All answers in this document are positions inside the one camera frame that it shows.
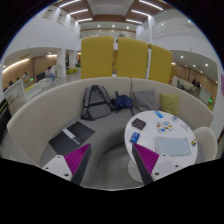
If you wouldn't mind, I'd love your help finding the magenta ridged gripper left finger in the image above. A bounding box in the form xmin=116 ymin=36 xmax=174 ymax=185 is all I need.
xmin=42 ymin=143 xmax=92 ymax=186

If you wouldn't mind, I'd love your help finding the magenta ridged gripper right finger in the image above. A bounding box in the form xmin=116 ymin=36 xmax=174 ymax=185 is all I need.
xmin=131 ymin=142 xmax=181 ymax=186

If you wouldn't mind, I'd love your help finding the folded light blue towel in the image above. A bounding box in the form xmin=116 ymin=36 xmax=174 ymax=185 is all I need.
xmin=154 ymin=137 xmax=191 ymax=157

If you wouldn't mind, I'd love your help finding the small blue card box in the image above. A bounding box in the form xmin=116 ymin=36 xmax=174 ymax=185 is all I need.
xmin=130 ymin=132 xmax=140 ymax=143

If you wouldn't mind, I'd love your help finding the round white table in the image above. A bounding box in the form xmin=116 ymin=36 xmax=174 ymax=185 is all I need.
xmin=124 ymin=111 xmax=198 ymax=182

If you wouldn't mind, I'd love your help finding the colourful picture card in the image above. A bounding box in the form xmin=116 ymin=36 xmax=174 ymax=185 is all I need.
xmin=155 ymin=122 xmax=173 ymax=133

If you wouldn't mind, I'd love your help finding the black wallet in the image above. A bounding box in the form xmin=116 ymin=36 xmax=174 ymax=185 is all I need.
xmin=132 ymin=118 xmax=146 ymax=130

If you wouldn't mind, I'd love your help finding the blue card pack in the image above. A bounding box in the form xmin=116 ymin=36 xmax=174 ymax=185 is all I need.
xmin=154 ymin=111 xmax=164 ymax=118

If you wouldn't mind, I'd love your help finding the small yellow blue card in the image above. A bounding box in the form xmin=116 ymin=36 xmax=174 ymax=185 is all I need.
xmin=191 ymin=138 xmax=197 ymax=146

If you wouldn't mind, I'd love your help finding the grey cushion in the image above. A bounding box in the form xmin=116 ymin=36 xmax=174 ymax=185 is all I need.
xmin=132 ymin=89 xmax=158 ymax=115

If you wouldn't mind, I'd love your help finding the grey backpack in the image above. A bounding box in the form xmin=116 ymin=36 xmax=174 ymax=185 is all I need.
xmin=81 ymin=85 xmax=113 ymax=120

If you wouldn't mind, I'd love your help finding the white round chair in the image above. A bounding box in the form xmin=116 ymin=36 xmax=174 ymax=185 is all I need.
xmin=193 ymin=127 xmax=218 ymax=164

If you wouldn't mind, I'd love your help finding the olive green cushion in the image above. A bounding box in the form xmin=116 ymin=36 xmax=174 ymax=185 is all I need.
xmin=160 ymin=94 xmax=179 ymax=116

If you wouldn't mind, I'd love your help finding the curved beige sofa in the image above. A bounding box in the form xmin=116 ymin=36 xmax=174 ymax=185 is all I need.
xmin=6 ymin=76 xmax=215 ymax=190

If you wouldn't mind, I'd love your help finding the dark blue dotted bag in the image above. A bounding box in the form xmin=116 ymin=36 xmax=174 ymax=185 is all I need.
xmin=113 ymin=92 xmax=132 ymax=110

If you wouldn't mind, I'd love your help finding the seated person in background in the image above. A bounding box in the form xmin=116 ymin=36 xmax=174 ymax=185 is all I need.
xmin=45 ymin=66 xmax=57 ymax=83

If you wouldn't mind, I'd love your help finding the right yellow partition panel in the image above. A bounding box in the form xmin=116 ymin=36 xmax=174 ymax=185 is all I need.
xmin=149 ymin=44 xmax=172 ymax=84

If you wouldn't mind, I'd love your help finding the yellow partition panel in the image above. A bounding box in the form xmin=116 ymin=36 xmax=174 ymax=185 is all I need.
xmin=116 ymin=37 xmax=148 ymax=79
xmin=81 ymin=36 xmax=114 ymax=79
xmin=149 ymin=44 xmax=172 ymax=84

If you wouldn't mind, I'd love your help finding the middle yellow partition panel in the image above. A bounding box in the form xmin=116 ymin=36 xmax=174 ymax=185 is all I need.
xmin=116 ymin=37 xmax=148 ymax=79

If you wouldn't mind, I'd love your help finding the left yellow partition panel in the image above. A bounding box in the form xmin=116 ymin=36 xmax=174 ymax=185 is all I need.
xmin=81 ymin=36 xmax=114 ymax=79

